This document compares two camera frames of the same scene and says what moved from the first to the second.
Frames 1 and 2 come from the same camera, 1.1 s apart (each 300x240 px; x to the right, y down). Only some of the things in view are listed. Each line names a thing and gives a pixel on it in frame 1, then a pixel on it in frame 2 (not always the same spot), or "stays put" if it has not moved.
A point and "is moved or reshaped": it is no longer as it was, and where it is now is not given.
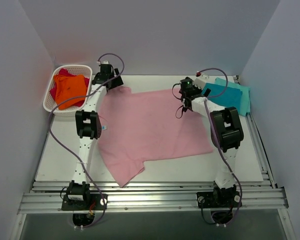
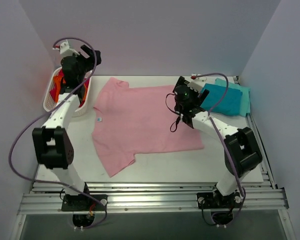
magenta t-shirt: [64, 72] stays put
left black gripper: [115, 80] to [87, 55]
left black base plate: [91, 202] stays put
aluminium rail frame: [170, 196] stays put
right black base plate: [219, 199] stays put
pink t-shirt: [138, 127] is moved or reshaped
